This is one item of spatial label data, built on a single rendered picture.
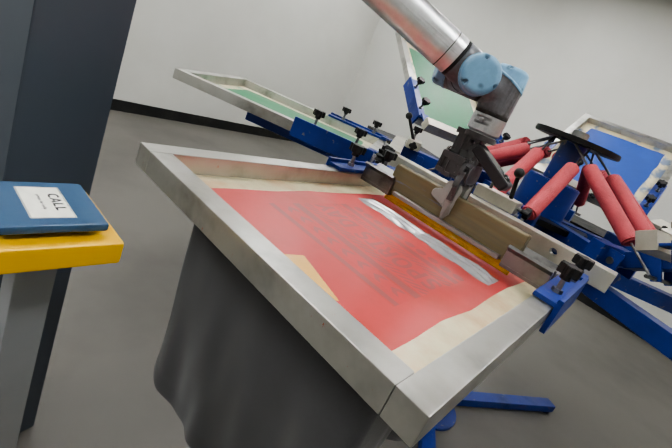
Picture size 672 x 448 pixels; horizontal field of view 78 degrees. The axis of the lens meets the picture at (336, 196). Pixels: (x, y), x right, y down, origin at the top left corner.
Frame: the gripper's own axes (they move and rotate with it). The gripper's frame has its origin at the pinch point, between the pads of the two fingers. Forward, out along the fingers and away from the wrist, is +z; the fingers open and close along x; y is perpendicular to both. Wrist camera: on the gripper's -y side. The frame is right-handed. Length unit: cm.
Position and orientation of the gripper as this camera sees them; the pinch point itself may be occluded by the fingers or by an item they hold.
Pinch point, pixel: (449, 215)
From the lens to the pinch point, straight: 102.1
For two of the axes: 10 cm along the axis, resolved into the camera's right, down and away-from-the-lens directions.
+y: -6.8, -4.7, 5.6
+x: -6.3, -0.2, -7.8
